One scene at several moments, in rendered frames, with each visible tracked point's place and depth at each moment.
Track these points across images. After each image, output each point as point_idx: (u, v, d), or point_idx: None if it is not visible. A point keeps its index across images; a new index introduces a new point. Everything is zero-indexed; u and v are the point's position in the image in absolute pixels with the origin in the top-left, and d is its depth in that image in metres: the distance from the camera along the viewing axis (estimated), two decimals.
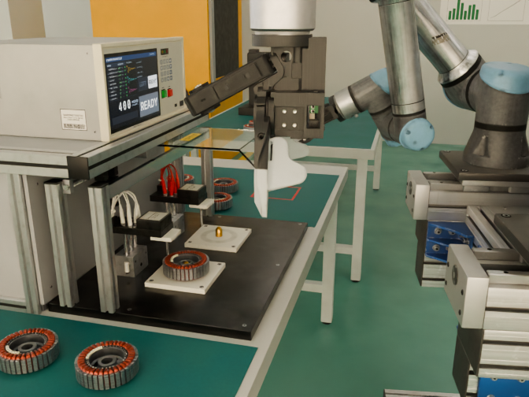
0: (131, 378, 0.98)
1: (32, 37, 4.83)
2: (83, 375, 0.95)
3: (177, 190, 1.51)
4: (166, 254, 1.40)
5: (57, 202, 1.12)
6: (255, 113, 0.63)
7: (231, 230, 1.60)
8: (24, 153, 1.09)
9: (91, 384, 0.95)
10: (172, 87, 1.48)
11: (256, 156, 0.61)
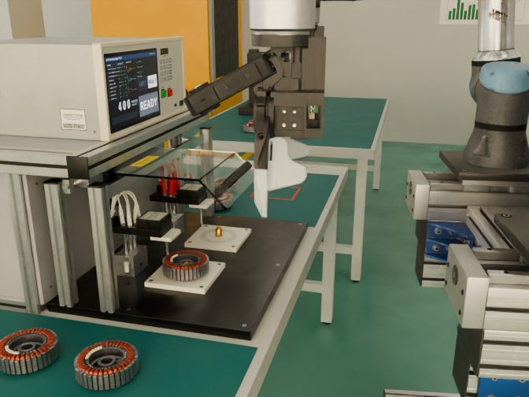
0: (131, 378, 0.98)
1: (32, 37, 4.83)
2: (83, 375, 0.95)
3: (177, 190, 1.51)
4: (166, 254, 1.40)
5: (57, 202, 1.12)
6: (255, 113, 0.63)
7: (231, 230, 1.60)
8: (23, 153, 1.09)
9: (90, 384, 0.95)
10: (172, 87, 1.48)
11: (256, 156, 0.61)
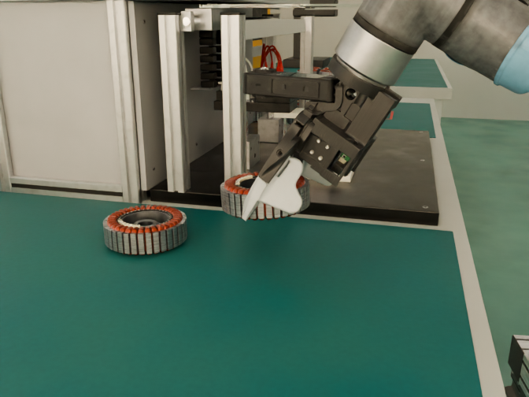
0: (306, 207, 0.67)
1: None
2: (242, 197, 0.64)
3: None
4: None
5: (174, 41, 0.83)
6: (291, 126, 0.61)
7: None
8: None
9: (254, 210, 0.64)
10: None
11: (265, 167, 0.61)
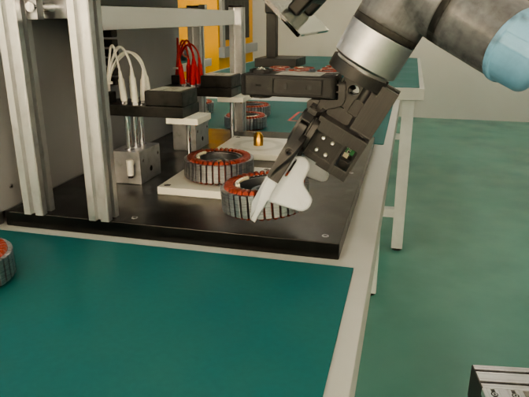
0: None
1: None
2: (248, 198, 0.64)
3: (201, 76, 1.07)
4: None
5: (14, 31, 0.68)
6: (297, 124, 0.62)
7: (274, 140, 1.15)
8: None
9: (261, 211, 0.64)
10: None
11: (274, 166, 0.61)
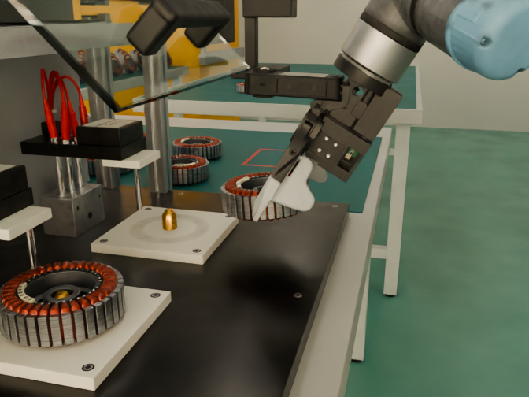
0: None
1: None
2: (251, 198, 0.64)
3: (75, 128, 0.69)
4: None
5: None
6: (301, 125, 0.62)
7: (197, 217, 0.78)
8: None
9: (264, 211, 0.64)
10: None
11: (278, 166, 0.61)
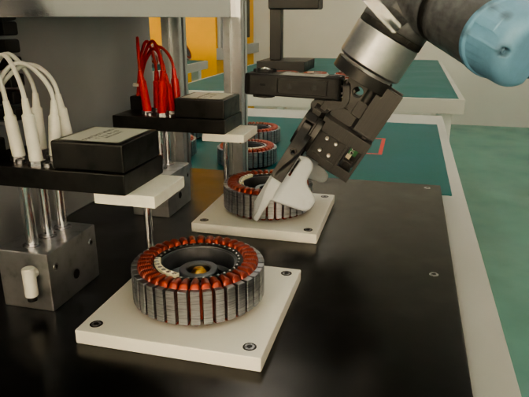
0: None
1: None
2: (252, 197, 0.64)
3: (175, 99, 0.65)
4: (146, 248, 0.54)
5: None
6: (301, 125, 0.62)
7: None
8: None
9: (264, 210, 0.64)
10: None
11: (278, 165, 0.61)
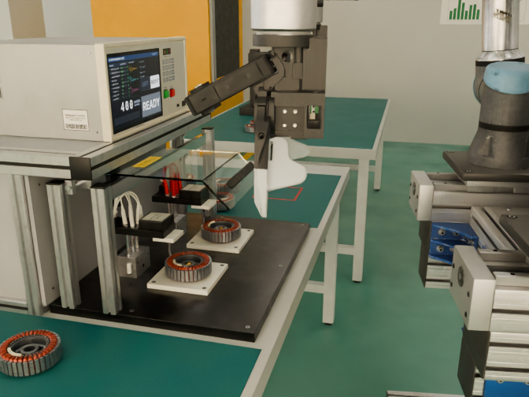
0: (239, 236, 1.53)
1: (33, 37, 4.82)
2: (212, 233, 1.49)
3: (179, 191, 1.50)
4: (168, 255, 1.40)
5: (59, 203, 1.11)
6: (256, 113, 0.63)
7: None
8: (25, 154, 1.08)
9: (217, 239, 1.49)
10: (174, 87, 1.47)
11: (256, 156, 0.61)
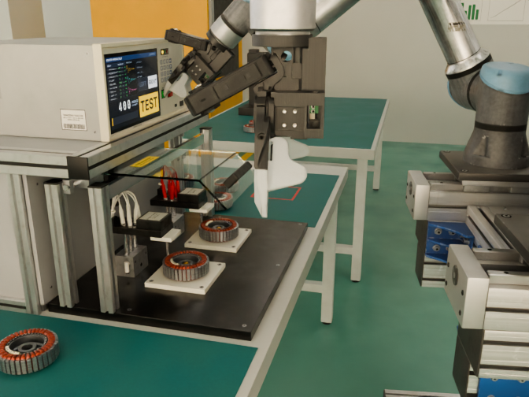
0: (237, 235, 1.54)
1: (32, 37, 4.83)
2: (209, 232, 1.50)
3: (177, 194, 1.52)
4: (166, 254, 1.40)
5: (57, 202, 1.12)
6: (255, 113, 0.63)
7: None
8: (23, 153, 1.09)
9: (215, 238, 1.50)
10: None
11: (256, 156, 0.61)
